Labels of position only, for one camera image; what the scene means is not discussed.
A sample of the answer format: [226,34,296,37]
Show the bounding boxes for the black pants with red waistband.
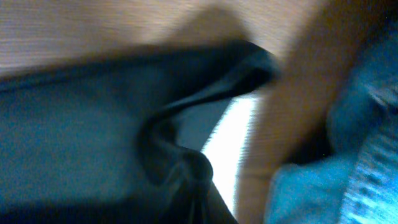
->
[1,41,274,223]

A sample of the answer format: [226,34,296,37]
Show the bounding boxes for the blue denim jeans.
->
[264,19,397,224]

